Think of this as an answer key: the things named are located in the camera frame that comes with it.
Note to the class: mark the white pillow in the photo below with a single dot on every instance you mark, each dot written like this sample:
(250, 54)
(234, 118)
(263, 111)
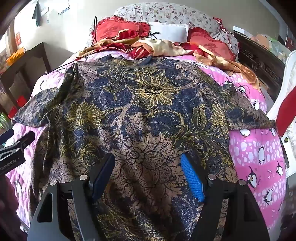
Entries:
(168, 31)

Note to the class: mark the orange box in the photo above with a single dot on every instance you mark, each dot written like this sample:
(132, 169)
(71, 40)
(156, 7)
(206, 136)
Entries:
(15, 55)

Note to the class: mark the dark carved wooden cabinet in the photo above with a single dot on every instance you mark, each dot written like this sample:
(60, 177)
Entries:
(259, 62)

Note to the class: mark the pink penguin blanket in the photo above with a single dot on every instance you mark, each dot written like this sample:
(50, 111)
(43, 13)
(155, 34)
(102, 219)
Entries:
(254, 157)

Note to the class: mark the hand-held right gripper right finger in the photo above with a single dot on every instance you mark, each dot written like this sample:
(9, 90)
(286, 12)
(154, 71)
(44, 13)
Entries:
(193, 179)

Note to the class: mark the red heart pillow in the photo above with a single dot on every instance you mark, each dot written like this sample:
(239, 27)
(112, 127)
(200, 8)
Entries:
(111, 29)
(215, 47)

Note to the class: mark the red cloth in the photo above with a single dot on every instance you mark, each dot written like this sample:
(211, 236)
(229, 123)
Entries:
(286, 111)

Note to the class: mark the dark wooden desk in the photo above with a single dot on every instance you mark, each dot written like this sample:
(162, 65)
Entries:
(34, 60)

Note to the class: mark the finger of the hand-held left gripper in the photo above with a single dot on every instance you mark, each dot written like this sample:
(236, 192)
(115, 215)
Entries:
(22, 141)
(7, 136)

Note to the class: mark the dark green hanging cloth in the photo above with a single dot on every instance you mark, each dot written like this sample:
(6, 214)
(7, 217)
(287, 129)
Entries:
(37, 16)

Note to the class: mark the white chair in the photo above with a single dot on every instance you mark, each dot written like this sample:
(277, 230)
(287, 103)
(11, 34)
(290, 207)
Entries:
(290, 67)

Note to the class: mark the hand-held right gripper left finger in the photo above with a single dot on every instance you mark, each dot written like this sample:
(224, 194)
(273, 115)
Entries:
(104, 178)

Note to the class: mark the red gold satin blanket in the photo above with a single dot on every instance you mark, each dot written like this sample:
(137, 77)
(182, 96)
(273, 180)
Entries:
(161, 45)

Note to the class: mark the pile of plastic bags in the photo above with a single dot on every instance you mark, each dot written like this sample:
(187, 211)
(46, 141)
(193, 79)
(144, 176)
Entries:
(270, 44)

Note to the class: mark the person's left forearm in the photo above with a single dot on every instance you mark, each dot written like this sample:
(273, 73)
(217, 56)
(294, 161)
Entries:
(8, 208)

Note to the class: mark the brown navy floral shirt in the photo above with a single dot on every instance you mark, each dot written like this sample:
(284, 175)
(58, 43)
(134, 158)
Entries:
(148, 104)

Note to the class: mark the red cardboard box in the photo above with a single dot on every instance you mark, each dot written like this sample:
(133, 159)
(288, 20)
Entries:
(21, 101)

